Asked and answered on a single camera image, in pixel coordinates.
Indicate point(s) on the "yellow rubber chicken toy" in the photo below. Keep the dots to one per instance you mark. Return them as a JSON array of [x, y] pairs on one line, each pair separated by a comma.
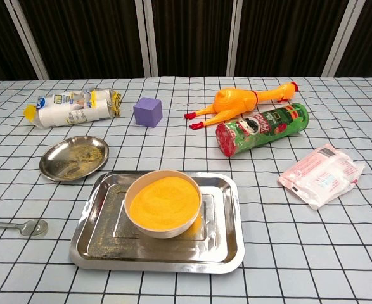
[[233, 99]]

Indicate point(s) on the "purple foam cube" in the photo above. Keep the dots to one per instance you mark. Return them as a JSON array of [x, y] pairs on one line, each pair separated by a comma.
[[146, 112]]

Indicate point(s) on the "white bowl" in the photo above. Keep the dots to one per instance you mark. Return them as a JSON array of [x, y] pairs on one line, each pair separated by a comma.
[[160, 233]]

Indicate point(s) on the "white yellow snack bag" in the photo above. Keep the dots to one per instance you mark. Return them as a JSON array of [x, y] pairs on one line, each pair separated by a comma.
[[62, 112]]

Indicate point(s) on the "blue checkered tablecloth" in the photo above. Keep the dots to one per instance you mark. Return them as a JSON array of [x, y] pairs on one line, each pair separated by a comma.
[[299, 253]]

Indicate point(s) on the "round steel plate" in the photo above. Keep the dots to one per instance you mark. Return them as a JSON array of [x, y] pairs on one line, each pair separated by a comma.
[[65, 155]]

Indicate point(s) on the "orange bowl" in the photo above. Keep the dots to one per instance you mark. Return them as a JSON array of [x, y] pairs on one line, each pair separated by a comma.
[[163, 202]]

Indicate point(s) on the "metal spoon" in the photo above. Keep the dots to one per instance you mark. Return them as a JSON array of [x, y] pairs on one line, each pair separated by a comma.
[[33, 228]]

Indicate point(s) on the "rectangular steel tray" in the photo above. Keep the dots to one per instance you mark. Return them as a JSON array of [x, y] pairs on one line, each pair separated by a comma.
[[103, 250]]

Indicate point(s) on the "pink white plastic packet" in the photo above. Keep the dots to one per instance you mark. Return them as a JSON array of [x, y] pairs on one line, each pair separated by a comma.
[[318, 177]]

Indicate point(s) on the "green Pringles can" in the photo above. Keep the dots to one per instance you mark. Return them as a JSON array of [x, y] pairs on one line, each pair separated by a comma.
[[261, 133]]

